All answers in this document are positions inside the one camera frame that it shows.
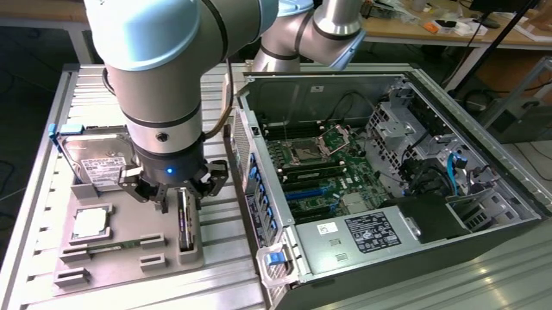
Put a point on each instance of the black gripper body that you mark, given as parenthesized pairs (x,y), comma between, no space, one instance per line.
(169,171)

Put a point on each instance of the NVIDIA graphics card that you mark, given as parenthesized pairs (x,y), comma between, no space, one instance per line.
(187,226)

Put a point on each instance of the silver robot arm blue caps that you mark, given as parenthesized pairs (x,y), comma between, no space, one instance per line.
(160,64)

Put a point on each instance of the grey parts rack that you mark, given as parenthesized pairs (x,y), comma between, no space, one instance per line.
(129,232)

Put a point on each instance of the silver CPU chip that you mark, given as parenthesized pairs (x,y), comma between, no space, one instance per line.
(90,223)

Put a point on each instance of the green bare RAM stick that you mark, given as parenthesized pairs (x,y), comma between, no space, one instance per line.
(113,246)

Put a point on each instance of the blue expansion slot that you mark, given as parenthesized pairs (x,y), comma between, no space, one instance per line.
(307,193)

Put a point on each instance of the CPU socket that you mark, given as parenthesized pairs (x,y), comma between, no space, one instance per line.
(307,153)

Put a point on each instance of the blue case latch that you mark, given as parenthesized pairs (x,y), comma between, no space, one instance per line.
(275,259)

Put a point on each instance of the green motherboard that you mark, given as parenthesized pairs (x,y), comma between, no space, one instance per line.
(354,181)

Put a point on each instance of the grey power supply unit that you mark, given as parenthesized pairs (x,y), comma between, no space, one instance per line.
(328,245)

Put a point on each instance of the silver chipset heatsink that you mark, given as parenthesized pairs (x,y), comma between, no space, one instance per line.
(355,203)

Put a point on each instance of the perforated metal drive cage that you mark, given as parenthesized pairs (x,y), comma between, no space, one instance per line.
(388,129)

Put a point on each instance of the open PC case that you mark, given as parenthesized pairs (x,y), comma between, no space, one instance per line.
(388,268)

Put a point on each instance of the black fan shroud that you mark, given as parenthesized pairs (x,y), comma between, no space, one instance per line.
(431,219)

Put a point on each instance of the wooden desk white legs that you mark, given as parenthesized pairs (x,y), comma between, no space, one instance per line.
(44,9)

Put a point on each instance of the grey disk bay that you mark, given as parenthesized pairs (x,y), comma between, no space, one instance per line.
(475,216)

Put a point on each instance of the dark grey computer tower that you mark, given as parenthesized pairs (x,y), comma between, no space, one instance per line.
(526,126)

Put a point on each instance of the black slanted pole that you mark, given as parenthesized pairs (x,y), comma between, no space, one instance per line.
(497,42)

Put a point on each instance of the black monitor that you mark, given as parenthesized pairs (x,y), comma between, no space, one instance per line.
(497,4)

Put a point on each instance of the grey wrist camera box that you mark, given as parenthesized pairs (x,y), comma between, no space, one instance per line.
(129,174)

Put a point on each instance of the hard disk with blue bracket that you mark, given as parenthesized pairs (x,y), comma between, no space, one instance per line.
(96,161)

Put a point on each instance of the aluminium frame stand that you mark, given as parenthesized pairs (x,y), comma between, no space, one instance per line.
(519,86)

